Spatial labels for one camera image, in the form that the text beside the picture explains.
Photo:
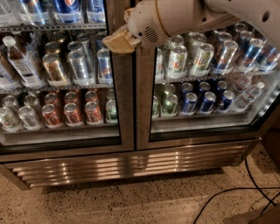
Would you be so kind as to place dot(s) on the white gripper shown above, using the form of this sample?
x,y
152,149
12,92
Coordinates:
x,y
143,24

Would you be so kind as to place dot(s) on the glass fridge door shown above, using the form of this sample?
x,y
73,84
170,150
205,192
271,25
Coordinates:
x,y
34,20
255,60

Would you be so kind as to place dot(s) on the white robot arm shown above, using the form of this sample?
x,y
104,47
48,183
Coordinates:
x,y
205,15

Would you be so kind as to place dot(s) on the green soda can left door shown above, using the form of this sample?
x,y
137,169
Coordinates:
x,y
111,111

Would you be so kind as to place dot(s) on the green can right door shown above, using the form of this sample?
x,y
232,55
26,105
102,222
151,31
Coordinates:
x,y
169,107

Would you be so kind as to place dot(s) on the steel fridge bottom grille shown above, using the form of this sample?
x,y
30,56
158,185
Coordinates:
x,y
75,170

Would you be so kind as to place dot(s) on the white green 7up can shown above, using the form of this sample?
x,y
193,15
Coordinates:
x,y
177,62

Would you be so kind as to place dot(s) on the pepsi bottle top shelf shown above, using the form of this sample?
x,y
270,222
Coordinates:
x,y
67,11

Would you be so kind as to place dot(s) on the gold can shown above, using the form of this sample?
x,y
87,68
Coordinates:
x,y
57,75

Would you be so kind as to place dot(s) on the red soda can right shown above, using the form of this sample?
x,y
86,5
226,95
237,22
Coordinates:
x,y
93,113

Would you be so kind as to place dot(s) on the red soda can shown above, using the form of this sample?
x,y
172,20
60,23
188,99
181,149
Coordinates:
x,y
52,116
73,115
93,113

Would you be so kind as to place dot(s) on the red soda can middle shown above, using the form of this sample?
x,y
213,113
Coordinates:
x,y
73,115

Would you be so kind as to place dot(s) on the blue pepsi can left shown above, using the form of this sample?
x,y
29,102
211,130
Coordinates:
x,y
189,104

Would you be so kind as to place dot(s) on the blue pepsi can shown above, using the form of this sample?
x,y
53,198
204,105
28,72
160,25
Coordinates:
x,y
189,104
225,102
206,105

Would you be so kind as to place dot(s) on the red soda can left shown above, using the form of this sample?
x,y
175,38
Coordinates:
x,y
52,116

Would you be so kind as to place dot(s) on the brown tea bottle white cap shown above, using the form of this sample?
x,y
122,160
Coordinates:
x,y
24,63

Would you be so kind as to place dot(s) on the silver tall can right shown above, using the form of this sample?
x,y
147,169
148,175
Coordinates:
x,y
224,57

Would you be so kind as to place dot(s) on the blue pepsi can middle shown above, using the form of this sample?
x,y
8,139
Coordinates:
x,y
206,105

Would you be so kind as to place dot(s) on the clear silver can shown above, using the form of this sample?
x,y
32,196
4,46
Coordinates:
x,y
30,118

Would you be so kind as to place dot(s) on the blue pepsi can right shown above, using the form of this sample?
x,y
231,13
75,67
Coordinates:
x,y
225,102

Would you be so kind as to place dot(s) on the clear water bottle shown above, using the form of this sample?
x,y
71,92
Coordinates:
x,y
242,101

